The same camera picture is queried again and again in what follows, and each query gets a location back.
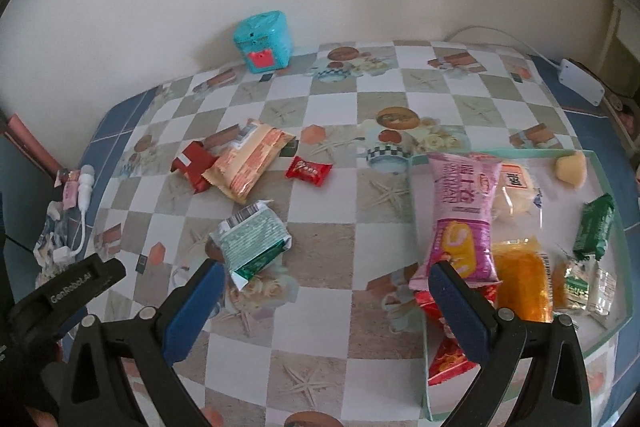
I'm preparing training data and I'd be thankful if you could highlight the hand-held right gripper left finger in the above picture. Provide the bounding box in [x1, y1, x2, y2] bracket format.
[57, 258, 227, 427]

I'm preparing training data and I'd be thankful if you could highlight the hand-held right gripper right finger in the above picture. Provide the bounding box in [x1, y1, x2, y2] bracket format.
[427, 261, 596, 427]

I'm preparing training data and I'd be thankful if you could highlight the yellow snack packet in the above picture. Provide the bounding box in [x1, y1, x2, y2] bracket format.
[490, 237, 556, 323]

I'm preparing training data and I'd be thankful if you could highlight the green silver foil packet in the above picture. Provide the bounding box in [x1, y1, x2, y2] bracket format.
[207, 199, 293, 292]

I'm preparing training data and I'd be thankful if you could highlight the pink snack bag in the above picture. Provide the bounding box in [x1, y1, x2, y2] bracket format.
[409, 152, 505, 290]

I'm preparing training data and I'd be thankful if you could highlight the cream white snack packet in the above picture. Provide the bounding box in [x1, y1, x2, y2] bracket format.
[552, 254, 620, 317]

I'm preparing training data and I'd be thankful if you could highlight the clear-wrapped bread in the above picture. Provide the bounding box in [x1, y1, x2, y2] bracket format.
[492, 162, 546, 223]

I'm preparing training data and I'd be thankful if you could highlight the white tray with teal rim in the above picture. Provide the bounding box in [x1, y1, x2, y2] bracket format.
[407, 149, 633, 424]

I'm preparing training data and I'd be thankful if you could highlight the dark green snack packet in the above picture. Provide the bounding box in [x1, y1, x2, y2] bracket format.
[571, 193, 617, 260]

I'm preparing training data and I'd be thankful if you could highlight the orange jelly cup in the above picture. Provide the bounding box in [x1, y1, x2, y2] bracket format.
[555, 150, 588, 188]

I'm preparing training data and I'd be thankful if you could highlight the white handheld device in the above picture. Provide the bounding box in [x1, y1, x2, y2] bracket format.
[75, 164, 97, 212]

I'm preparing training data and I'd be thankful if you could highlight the dark red snack packet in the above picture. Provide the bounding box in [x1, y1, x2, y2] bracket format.
[171, 141, 221, 194]

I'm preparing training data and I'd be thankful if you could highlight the reddish wooden board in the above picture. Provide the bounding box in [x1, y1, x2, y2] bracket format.
[4, 113, 66, 174]

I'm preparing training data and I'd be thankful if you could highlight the beige orange cracker packet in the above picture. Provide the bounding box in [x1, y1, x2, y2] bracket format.
[207, 119, 297, 204]

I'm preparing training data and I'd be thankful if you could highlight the checkered printed tablecloth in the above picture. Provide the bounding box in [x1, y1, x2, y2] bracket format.
[30, 39, 640, 427]

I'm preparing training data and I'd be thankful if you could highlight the small red candy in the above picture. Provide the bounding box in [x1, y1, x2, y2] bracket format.
[285, 155, 333, 188]

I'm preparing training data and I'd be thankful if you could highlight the white adapter box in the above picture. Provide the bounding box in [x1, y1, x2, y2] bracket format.
[557, 58, 606, 106]

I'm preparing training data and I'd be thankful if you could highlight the teal toy box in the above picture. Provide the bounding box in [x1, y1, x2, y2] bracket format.
[231, 10, 293, 75]

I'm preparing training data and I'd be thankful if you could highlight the cream wooden furniture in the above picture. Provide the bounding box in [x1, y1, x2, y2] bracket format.
[604, 0, 640, 100]

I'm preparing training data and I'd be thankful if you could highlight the white device cable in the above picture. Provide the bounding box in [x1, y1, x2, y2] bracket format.
[52, 207, 87, 264]

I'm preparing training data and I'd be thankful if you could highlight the white adapter cable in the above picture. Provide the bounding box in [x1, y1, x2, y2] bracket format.
[442, 24, 563, 70]

